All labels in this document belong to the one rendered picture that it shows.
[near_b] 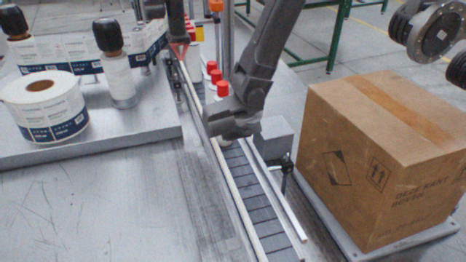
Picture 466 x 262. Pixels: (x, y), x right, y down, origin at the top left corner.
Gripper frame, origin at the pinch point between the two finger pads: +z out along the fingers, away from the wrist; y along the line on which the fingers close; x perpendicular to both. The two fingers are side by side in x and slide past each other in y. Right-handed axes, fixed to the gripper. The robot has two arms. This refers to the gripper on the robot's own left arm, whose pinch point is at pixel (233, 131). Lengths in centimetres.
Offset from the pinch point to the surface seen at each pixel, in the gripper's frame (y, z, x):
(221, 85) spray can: 1.3, -5.3, -11.7
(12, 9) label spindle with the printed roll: 58, 25, -61
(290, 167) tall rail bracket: -9.1, -10.4, 13.5
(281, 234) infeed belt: -2.0, -11.6, 27.3
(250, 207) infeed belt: 1.7, -5.6, 20.2
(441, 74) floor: -270, 169, -46
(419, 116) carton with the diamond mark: -31.6, -28.0, 9.8
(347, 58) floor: -203, 210, -95
